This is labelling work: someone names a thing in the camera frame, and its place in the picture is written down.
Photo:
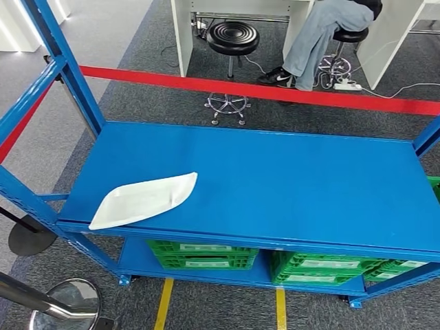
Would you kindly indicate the person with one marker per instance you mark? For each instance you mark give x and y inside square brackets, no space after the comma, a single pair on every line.
[319,36]

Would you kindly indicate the red barrier belt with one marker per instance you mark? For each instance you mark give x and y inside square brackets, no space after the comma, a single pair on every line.
[241,89]
[20,127]

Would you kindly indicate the white power strip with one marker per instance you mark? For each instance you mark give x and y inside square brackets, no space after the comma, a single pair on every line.
[347,86]

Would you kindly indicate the green plastic crate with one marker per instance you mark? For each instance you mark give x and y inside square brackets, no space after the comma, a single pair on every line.
[309,278]
[326,263]
[380,274]
[206,263]
[206,248]
[435,184]

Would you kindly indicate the black round stool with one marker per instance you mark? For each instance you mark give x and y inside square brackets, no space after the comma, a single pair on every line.
[350,35]
[233,38]

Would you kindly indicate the white curved plastic part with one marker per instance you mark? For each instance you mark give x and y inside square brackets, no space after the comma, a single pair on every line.
[144,200]

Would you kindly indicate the blue metal shelf rack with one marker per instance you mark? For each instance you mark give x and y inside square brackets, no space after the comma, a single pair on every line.
[275,182]

